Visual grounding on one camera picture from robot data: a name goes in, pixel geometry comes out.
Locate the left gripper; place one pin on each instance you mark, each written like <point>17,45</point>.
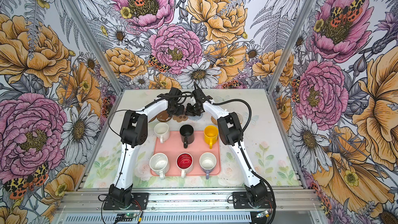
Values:
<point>181,107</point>

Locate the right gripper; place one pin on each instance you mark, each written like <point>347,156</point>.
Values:
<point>188,111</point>

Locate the brown paw shaped coaster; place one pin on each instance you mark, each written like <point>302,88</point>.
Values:
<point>180,118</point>

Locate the dark brown round coaster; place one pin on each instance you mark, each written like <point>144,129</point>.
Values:
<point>163,116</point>

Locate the woven rattan round coaster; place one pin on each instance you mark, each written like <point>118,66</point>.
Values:
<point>214,121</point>

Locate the grey round felt coaster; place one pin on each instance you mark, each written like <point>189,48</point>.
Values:
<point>195,118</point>

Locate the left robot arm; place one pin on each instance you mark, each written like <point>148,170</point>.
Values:
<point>134,133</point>

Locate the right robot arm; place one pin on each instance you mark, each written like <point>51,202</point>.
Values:
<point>231,134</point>

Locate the black mug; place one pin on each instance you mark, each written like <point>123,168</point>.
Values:
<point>187,135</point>

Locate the white mug back left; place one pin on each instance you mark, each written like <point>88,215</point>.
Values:
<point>162,132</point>

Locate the yellow mug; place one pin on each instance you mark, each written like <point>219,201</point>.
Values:
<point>211,135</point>

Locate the pink silicone tray mat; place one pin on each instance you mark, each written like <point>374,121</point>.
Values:
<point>173,147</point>

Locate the white lavender mug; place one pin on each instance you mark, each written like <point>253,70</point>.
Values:
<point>208,162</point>

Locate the red inside mug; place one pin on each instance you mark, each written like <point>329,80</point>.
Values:
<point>185,163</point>

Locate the white mug front left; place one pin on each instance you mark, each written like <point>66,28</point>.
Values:
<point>159,163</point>

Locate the left circuit board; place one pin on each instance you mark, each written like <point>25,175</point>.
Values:
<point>128,217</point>

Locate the circuit board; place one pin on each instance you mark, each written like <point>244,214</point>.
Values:
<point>128,217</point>
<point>263,214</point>

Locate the right circuit board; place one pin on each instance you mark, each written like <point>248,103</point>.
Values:
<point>263,214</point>

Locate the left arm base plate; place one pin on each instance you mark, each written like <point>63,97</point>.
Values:
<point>133,201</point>

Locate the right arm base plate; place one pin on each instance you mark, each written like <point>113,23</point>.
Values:
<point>240,201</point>

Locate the aluminium front rail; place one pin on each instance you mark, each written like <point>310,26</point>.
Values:
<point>191,200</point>

